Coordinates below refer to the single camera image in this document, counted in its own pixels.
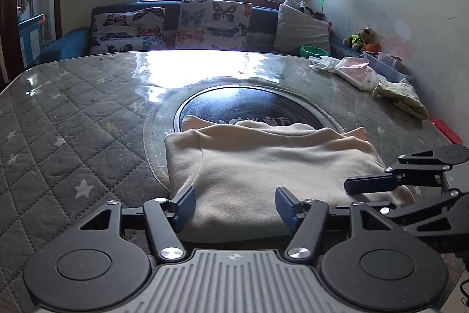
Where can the round black cooktop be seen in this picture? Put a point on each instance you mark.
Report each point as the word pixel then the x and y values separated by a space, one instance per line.
pixel 227 107

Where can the cream sweatshirt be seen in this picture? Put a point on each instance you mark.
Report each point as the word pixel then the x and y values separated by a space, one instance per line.
pixel 256 166

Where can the crumpled clear plastic bag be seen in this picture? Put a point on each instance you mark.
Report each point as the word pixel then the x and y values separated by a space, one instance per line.
pixel 322 63

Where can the wooden door frame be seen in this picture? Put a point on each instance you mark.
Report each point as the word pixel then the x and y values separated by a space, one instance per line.
pixel 9 5

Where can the blue sofa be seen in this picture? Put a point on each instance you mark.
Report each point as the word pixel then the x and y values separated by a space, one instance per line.
pixel 69 43

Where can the pink plush toy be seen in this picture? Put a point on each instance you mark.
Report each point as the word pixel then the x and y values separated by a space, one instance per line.
pixel 330 27

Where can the orange toy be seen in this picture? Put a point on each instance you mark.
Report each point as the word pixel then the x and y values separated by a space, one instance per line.
pixel 372 48

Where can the green bowl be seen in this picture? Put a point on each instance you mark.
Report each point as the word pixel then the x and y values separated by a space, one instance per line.
pixel 313 51

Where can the small butterfly print cushion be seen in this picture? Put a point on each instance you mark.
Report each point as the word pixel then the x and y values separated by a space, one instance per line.
pixel 124 30

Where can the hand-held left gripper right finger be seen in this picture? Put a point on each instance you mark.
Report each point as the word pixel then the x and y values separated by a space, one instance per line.
pixel 285 205

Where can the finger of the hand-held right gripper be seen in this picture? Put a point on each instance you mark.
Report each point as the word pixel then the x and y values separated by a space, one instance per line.
pixel 370 184
pixel 428 203

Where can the yellow-green folded blanket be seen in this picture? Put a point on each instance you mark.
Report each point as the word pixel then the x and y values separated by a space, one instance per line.
pixel 406 96

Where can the grey quilted star table cover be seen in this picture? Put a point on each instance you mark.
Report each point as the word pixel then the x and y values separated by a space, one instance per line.
pixel 73 122

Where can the panda plush toy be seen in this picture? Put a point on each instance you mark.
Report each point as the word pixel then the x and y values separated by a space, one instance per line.
pixel 302 7

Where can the large butterfly print cushion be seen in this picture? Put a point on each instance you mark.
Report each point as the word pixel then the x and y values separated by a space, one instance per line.
pixel 212 23

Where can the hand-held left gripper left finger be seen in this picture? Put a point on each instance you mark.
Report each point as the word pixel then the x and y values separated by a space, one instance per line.
pixel 185 205

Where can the grey cushion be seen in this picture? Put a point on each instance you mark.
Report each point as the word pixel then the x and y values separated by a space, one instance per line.
pixel 302 30

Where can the white printed plastic bag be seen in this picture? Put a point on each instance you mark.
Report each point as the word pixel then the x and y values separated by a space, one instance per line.
pixel 357 73

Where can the clear plastic storage box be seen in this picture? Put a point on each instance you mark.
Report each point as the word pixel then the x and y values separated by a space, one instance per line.
pixel 388 65

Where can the teddy bear toy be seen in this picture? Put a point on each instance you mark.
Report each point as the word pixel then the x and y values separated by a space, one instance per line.
pixel 361 38

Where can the blue play fence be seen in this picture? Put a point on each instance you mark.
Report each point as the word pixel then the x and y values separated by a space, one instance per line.
pixel 33 40

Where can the red plastic stool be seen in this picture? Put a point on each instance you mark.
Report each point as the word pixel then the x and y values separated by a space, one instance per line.
pixel 447 131

